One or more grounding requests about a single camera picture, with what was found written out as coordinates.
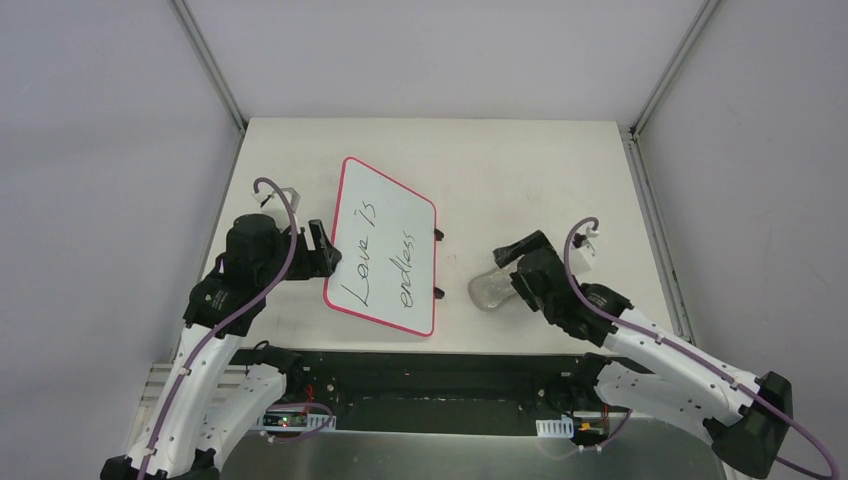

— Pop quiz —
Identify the grey eraser cloth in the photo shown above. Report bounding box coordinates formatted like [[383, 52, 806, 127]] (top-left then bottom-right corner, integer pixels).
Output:
[[467, 268, 518, 311]]

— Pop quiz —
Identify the right controller board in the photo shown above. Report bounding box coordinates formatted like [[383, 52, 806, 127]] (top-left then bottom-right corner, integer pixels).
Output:
[[535, 411, 612, 447]]

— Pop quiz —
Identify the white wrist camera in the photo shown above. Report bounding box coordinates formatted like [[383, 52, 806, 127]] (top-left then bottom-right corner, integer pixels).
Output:
[[569, 228, 598, 275], [253, 184, 301, 231]]

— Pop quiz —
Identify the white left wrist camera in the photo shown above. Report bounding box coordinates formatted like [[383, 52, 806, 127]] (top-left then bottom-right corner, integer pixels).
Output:
[[253, 184, 301, 231]]

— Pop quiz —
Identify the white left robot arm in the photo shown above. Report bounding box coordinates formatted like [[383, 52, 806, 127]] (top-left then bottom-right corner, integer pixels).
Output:
[[100, 214, 342, 479]]

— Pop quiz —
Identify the left controller board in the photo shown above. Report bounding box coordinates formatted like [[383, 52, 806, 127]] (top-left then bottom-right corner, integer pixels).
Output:
[[258, 402, 337, 443]]

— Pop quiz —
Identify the aluminium frame rail front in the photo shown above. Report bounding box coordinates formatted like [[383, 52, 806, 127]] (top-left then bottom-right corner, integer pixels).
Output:
[[142, 362, 738, 420]]

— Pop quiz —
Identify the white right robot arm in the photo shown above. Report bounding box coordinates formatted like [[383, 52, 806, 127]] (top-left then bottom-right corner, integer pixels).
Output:
[[493, 231, 793, 479]]

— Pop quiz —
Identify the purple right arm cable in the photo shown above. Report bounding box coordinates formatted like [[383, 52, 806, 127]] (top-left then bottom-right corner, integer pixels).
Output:
[[563, 217, 841, 480]]

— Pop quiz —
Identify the aluminium frame post right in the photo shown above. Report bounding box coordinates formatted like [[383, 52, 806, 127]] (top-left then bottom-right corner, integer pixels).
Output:
[[628, 0, 724, 141]]

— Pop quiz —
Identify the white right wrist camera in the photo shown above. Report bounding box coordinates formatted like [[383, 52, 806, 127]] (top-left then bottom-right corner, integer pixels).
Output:
[[569, 228, 598, 275]]

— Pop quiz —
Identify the aluminium frame post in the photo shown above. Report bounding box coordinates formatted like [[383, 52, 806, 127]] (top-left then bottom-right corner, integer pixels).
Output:
[[168, 0, 248, 137], [628, 0, 724, 141]]

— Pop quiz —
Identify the controller board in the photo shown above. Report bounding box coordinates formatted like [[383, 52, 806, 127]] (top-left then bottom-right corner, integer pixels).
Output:
[[258, 402, 337, 443], [535, 411, 612, 447]]

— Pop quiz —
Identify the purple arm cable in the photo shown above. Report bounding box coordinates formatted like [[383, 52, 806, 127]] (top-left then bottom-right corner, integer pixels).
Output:
[[563, 217, 841, 480], [135, 176, 299, 480]]

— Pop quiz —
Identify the aluminium frame post left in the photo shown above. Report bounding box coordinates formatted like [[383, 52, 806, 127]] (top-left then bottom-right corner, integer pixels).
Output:
[[168, 0, 248, 137]]

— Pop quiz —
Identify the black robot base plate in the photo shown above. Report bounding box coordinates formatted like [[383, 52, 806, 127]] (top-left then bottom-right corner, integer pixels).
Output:
[[281, 350, 625, 436]]

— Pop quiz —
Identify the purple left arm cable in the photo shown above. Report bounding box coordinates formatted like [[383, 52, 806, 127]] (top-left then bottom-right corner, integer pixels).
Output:
[[135, 176, 299, 480]]

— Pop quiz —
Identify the pink-framed whiteboard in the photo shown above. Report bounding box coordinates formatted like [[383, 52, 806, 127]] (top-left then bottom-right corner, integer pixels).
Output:
[[323, 157, 437, 337]]

